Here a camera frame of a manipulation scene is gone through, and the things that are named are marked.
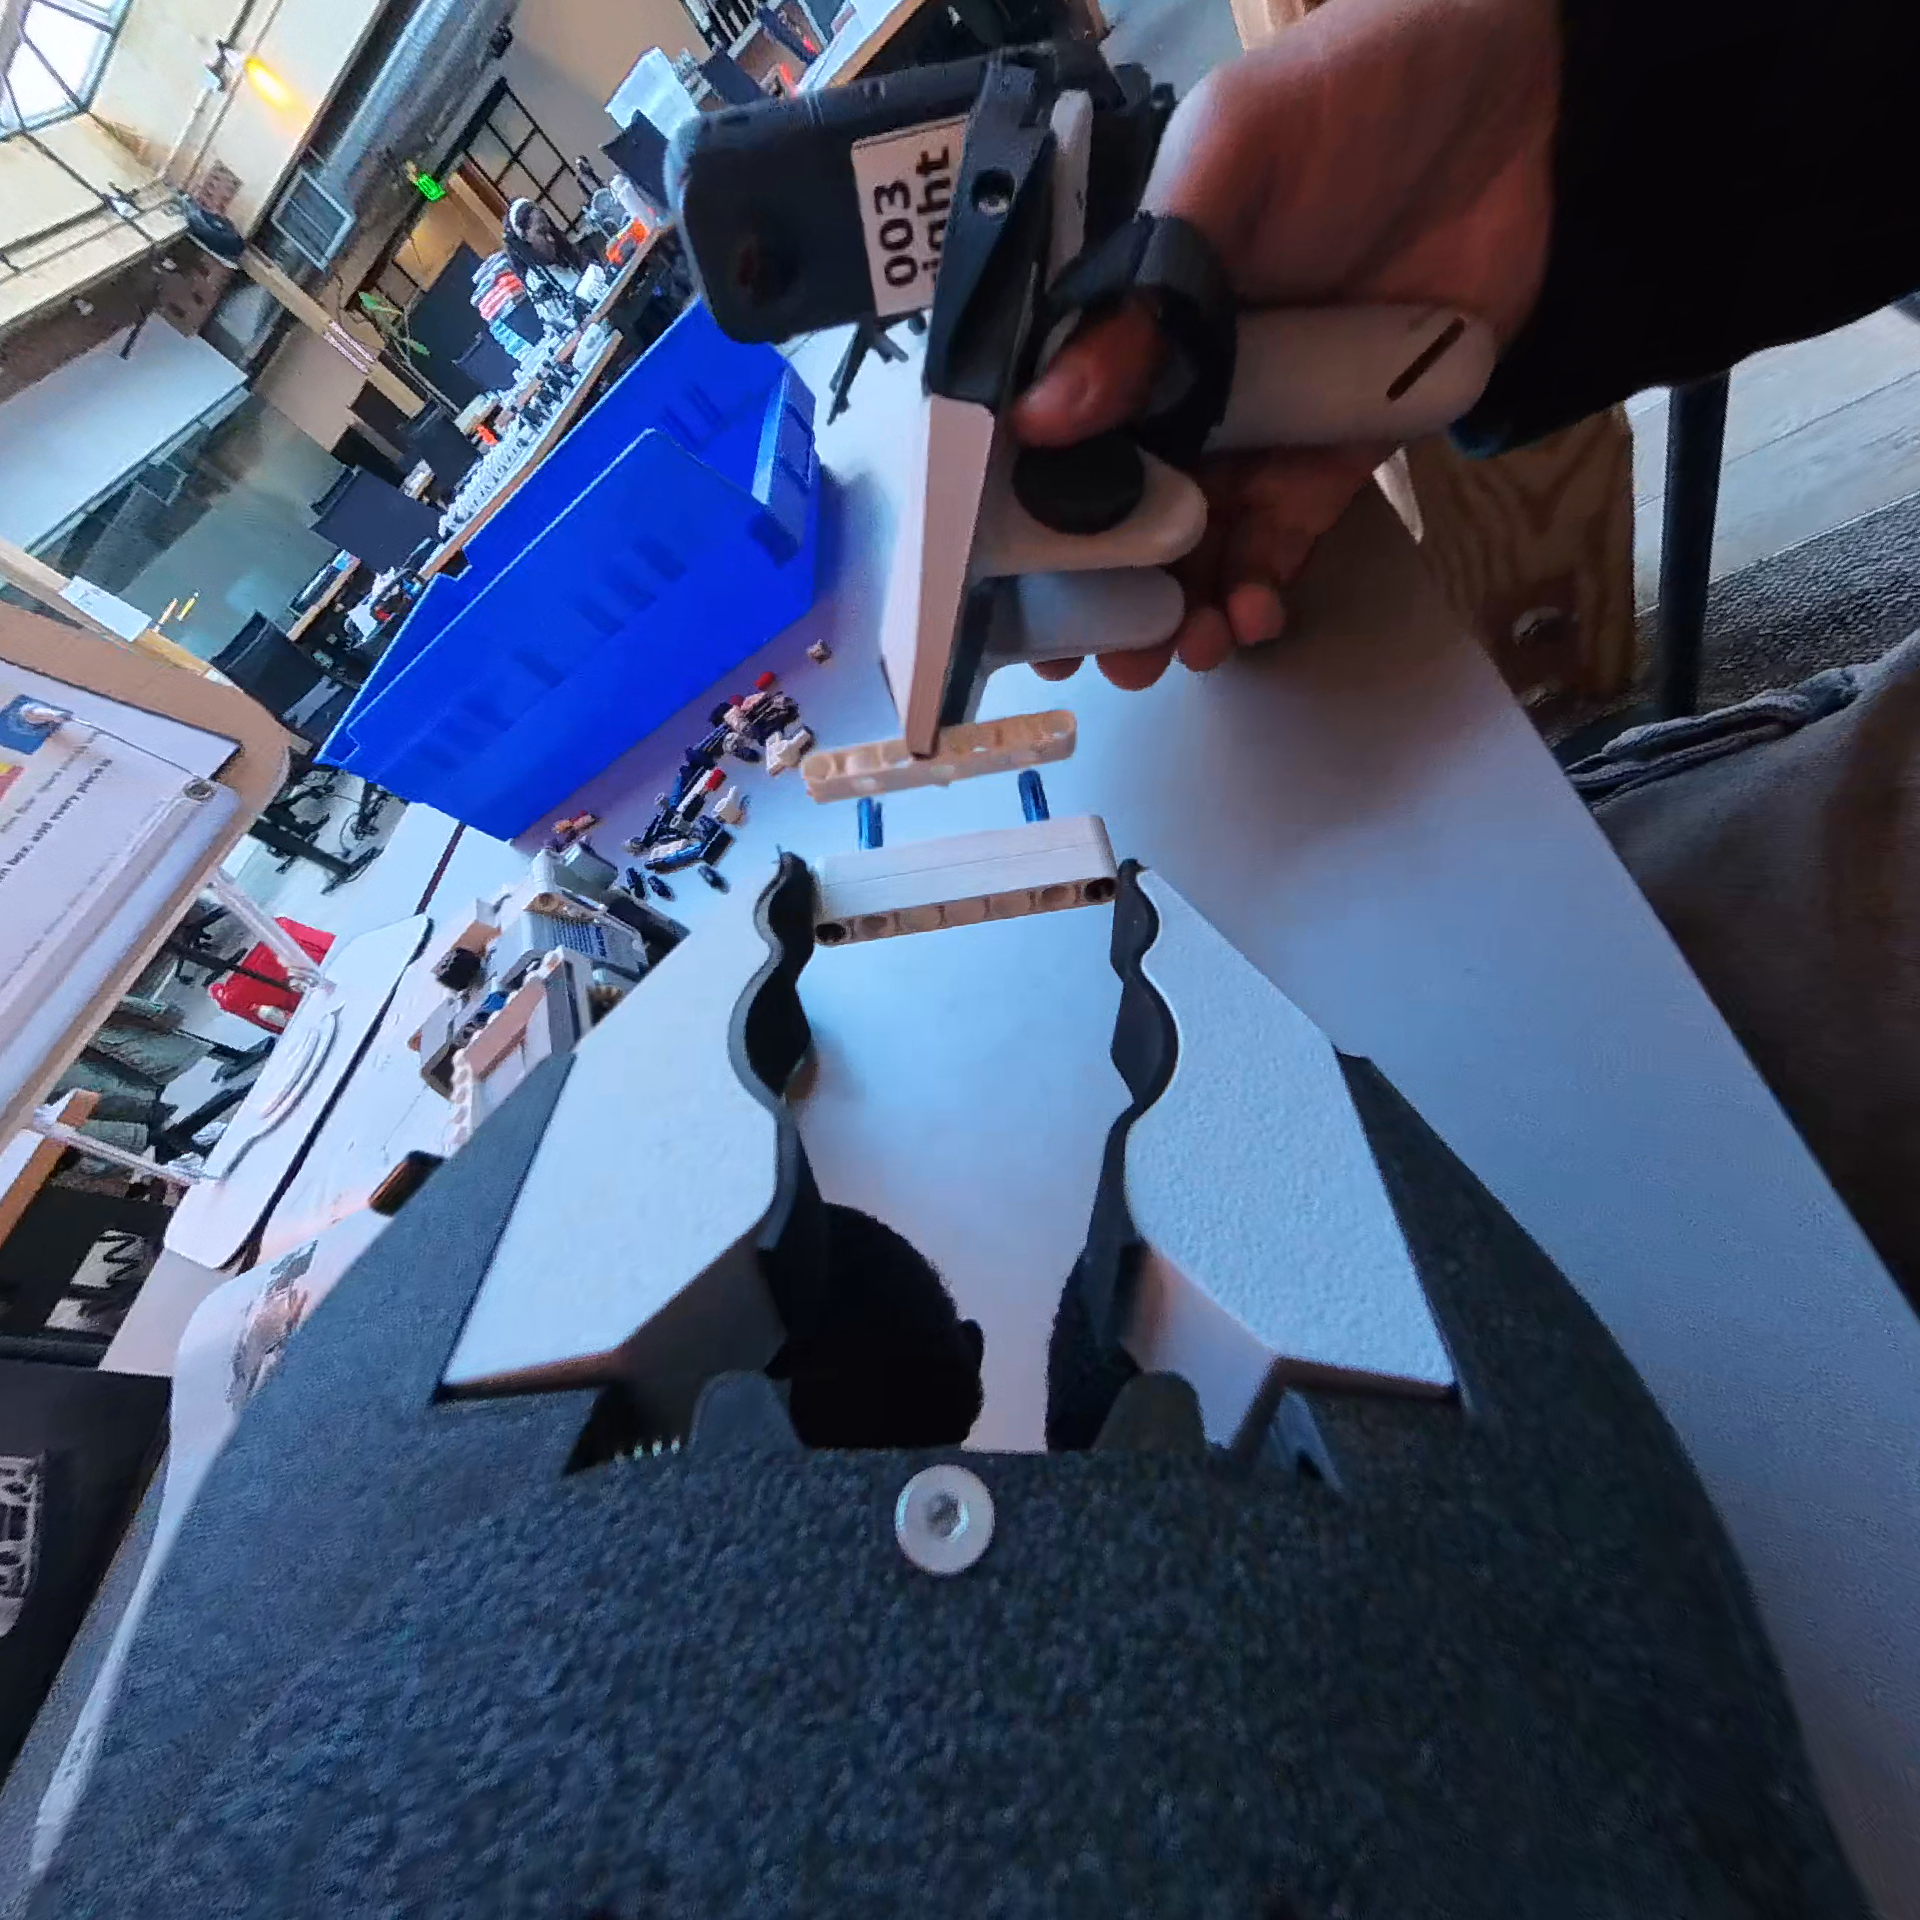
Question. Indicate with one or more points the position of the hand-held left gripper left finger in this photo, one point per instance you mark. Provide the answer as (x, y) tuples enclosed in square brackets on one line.
[(630, 1141)]

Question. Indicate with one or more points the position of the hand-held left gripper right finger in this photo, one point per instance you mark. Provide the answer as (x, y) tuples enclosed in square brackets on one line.
[(1277, 1170)]

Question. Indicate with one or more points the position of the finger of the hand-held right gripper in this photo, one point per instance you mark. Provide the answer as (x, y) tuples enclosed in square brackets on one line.
[(931, 570)]

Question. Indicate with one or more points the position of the short white lego beam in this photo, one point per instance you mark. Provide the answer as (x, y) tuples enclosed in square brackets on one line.
[(870, 768)]

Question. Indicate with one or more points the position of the blue lego pin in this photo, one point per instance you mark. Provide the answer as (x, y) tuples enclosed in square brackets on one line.
[(871, 821), (1035, 797)]

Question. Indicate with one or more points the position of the long white lego beam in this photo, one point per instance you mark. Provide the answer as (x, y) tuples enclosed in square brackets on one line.
[(961, 863)]

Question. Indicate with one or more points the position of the person's right forearm black sleeve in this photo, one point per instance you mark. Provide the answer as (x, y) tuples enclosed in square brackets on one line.
[(1724, 182)]

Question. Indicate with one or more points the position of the partly built lego truck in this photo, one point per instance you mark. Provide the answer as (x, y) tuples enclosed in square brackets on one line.
[(540, 975)]

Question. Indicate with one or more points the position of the pile of small lego pieces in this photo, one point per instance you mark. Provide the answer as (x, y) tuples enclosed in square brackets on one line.
[(706, 797)]

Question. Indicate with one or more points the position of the person's right hand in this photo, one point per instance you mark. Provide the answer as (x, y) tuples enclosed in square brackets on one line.
[(1350, 150)]

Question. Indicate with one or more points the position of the cluttered long work table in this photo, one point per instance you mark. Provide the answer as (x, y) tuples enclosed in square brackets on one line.
[(525, 389)]

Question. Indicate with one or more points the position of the blue plastic bin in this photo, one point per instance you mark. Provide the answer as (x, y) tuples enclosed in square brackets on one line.
[(601, 600)]

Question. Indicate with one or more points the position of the red stool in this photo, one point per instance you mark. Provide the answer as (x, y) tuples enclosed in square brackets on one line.
[(271, 975)]

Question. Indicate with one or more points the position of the printed sticker sheet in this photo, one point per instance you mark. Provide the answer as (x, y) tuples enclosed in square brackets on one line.
[(271, 1320)]

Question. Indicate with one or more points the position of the wooden instruction stand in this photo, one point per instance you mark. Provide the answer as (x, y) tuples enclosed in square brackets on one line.
[(225, 840)]

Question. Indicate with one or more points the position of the person's leg in grey trousers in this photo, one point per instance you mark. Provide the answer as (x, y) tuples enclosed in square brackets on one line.
[(1787, 932)]

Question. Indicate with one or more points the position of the wooden table leg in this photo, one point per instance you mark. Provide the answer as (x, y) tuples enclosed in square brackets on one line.
[(1531, 557)]

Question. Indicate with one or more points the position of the printed instruction sheet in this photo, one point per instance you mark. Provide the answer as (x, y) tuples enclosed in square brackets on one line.
[(91, 840)]

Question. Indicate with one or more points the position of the black printed cloth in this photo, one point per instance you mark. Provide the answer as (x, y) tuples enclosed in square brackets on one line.
[(68, 1485)]

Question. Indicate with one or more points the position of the black metal chair leg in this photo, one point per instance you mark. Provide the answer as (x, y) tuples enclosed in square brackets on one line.
[(1692, 540)]

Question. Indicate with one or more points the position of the silver ventilation duct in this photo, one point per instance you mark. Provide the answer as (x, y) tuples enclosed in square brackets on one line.
[(405, 90)]

